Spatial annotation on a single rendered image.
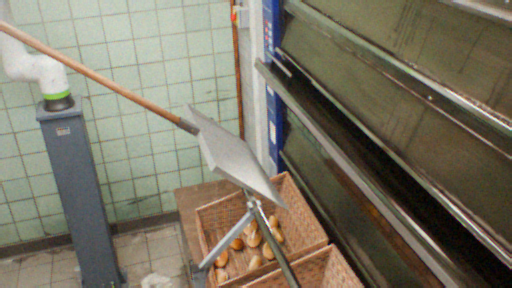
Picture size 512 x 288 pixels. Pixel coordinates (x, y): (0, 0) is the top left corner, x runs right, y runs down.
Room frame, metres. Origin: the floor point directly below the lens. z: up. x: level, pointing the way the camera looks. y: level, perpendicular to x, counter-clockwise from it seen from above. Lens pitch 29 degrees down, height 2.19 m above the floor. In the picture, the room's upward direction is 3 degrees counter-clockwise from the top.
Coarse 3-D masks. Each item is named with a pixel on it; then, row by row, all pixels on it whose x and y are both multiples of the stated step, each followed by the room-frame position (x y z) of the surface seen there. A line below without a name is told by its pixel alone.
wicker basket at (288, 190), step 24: (240, 192) 2.10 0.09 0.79; (288, 192) 2.07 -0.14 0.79; (240, 216) 2.10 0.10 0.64; (288, 216) 2.00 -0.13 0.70; (312, 216) 1.79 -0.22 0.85; (216, 240) 1.99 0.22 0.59; (264, 240) 1.97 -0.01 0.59; (288, 240) 1.93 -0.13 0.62; (312, 240) 1.73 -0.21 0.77; (240, 264) 1.81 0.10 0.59; (264, 264) 1.80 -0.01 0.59
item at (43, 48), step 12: (0, 24) 1.58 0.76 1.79; (12, 36) 1.59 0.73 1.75; (24, 36) 1.60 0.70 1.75; (36, 48) 1.60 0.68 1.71; (48, 48) 1.61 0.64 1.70; (60, 60) 1.62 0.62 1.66; (72, 60) 1.64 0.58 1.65; (84, 72) 1.64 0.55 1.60; (96, 72) 1.66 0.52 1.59; (108, 84) 1.66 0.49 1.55; (132, 96) 1.68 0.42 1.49; (156, 108) 1.70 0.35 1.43
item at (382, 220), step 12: (288, 108) 2.19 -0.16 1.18; (300, 120) 2.05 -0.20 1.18; (324, 156) 1.78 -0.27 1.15; (336, 168) 1.67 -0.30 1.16; (348, 180) 1.57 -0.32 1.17; (360, 192) 1.48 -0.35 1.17; (372, 204) 1.40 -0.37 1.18; (384, 216) 1.33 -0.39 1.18; (384, 228) 1.31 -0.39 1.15; (396, 240) 1.24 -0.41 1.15; (408, 252) 1.17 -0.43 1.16; (420, 264) 1.11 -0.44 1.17; (432, 276) 1.06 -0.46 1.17
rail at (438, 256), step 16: (272, 80) 1.94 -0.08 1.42; (288, 96) 1.75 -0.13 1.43; (304, 112) 1.60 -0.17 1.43; (320, 128) 1.46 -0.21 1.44; (336, 144) 1.35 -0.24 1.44; (352, 160) 1.25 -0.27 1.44; (368, 176) 1.17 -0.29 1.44; (384, 192) 1.09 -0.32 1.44; (400, 208) 1.02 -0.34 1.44; (416, 240) 0.91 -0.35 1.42; (432, 256) 0.86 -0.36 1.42; (448, 272) 0.80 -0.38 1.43
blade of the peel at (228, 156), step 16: (192, 112) 2.02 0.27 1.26; (208, 128) 1.93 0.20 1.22; (224, 128) 2.06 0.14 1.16; (208, 144) 1.73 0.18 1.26; (224, 144) 1.86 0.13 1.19; (240, 144) 2.00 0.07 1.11; (208, 160) 1.55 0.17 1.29; (224, 160) 1.66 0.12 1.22; (240, 160) 1.78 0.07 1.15; (256, 160) 1.91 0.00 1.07; (224, 176) 1.50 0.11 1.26; (240, 176) 1.60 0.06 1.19; (256, 176) 1.71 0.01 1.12; (256, 192) 1.53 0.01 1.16; (272, 192) 1.64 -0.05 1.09; (288, 208) 1.57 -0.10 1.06
